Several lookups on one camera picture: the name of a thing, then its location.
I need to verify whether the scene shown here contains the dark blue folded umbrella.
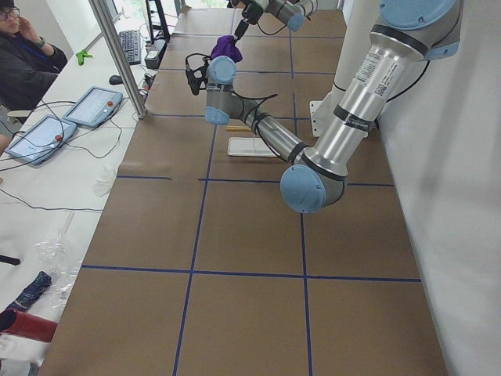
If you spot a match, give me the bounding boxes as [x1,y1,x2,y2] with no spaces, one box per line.
[7,271,52,312]

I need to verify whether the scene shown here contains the teach pendant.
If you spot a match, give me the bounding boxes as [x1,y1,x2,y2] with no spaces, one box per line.
[5,115,77,165]
[63,86,123,128]

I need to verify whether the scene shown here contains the brown paper table cover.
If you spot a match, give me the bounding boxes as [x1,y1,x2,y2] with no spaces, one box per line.
[41,9,446,375]

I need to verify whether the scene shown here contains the clear plastic bag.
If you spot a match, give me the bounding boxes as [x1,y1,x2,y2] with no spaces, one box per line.
[35,211,83,311]

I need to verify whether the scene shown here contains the purple towel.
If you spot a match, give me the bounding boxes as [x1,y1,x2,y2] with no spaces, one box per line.
[211,34,243,63]

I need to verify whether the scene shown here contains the white wooden towel rack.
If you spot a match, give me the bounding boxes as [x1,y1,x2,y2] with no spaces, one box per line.
[225,125,277,157]

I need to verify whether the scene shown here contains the black computer mouse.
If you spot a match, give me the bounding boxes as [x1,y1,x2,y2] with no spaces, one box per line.
[108,74,124,85]

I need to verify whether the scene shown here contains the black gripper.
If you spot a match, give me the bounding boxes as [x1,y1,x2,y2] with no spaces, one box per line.
[234,0,269,39]

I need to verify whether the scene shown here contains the near teach pendant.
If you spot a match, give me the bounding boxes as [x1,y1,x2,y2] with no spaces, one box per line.
[5,115,77,165]

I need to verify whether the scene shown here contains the black keyboard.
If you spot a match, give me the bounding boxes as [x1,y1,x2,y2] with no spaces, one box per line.
[118,30,142,65]

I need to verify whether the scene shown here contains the black computer box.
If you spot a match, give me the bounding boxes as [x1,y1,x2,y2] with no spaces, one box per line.
[144,39,168,70]

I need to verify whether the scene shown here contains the far teach pendant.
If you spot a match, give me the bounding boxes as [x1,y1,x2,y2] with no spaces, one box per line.
[63,86,123,128]

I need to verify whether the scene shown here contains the aluminium frame post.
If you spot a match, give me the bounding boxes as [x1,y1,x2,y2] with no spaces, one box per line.
[88,0,147,119]

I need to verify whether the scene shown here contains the seated person in black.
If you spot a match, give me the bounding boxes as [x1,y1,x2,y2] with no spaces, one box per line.
[1,1,68,110]

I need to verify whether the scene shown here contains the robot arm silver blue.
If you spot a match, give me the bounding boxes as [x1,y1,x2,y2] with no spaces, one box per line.
[202,1,463,213]
[233,0,318,41]

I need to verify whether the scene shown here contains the red bottle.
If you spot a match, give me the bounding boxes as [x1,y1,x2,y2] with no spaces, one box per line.
[1,309,58,343]

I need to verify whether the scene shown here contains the green clamp tool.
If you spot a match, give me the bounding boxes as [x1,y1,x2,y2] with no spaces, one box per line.
[75,49,93,66]

